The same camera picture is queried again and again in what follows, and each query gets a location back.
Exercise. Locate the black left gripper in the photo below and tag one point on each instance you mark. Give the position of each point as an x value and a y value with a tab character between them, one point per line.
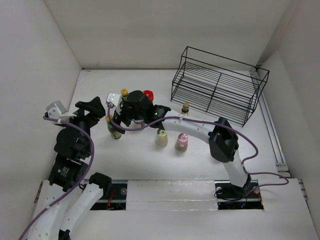
96	111

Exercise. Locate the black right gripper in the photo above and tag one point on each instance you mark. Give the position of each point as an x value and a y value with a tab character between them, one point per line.
124	105

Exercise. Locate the red lid chili jar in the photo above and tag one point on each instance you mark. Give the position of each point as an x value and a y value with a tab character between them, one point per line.
149	94

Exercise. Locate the yellow cap sauce bottle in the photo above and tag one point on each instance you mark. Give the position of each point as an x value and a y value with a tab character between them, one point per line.
124	94
113	132

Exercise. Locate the yellow lid spice shaker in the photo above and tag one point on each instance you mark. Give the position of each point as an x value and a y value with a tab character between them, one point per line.
161	138

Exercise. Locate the small brown cork bottle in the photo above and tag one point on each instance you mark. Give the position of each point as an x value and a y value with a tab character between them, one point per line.
185	108

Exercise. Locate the pink lid spice shaker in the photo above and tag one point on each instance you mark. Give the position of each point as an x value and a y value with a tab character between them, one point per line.
182	142

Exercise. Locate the white lid dark jar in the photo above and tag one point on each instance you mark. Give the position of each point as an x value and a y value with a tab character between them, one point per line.
137	125

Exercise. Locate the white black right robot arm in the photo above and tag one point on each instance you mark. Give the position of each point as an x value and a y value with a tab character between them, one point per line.
219	135

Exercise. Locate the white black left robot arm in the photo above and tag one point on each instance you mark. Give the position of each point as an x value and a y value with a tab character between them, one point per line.
75	153

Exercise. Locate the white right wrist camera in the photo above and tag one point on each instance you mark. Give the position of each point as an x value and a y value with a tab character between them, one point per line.
113	99

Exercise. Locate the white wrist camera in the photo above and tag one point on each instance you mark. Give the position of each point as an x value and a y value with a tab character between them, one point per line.
113	99
56	110

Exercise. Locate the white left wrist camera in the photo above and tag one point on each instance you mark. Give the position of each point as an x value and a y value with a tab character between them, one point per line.
56	110

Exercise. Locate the black wire shelf rack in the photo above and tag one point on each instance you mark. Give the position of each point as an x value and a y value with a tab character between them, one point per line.
217	85

